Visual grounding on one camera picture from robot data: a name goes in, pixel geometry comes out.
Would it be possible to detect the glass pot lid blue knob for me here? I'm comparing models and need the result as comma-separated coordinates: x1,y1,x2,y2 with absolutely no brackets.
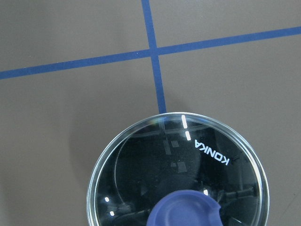
87,113,269,226

